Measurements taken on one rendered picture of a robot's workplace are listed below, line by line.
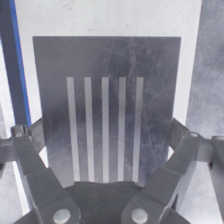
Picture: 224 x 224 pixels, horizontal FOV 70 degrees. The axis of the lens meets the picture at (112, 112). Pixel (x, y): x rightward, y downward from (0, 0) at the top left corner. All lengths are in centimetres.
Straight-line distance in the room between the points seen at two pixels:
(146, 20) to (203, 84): 146
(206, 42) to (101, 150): 156
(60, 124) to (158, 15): 19
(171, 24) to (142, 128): 15
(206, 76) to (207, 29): 38
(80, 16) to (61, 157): 18
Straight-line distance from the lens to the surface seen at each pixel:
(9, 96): 89
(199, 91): 167
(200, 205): 234
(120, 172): 19
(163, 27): 25
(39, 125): 17
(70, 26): 25
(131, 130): 16
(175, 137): 16
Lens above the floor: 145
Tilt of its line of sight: 74 degrees down
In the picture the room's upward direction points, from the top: 179 degrees clockwise
